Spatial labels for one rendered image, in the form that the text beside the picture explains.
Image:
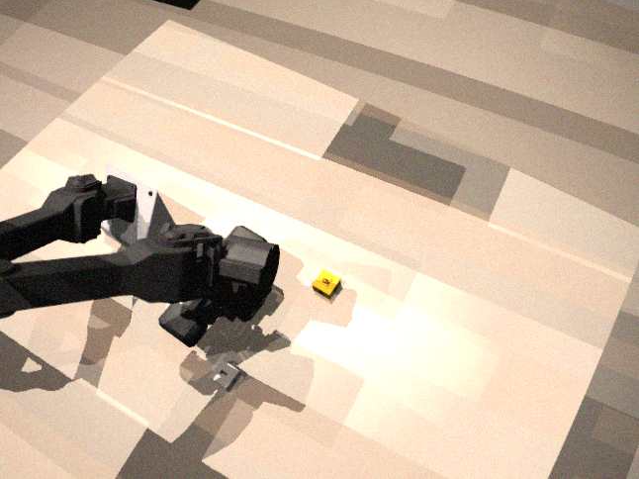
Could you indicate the yellow block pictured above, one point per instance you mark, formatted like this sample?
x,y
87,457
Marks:
x,y
326,284

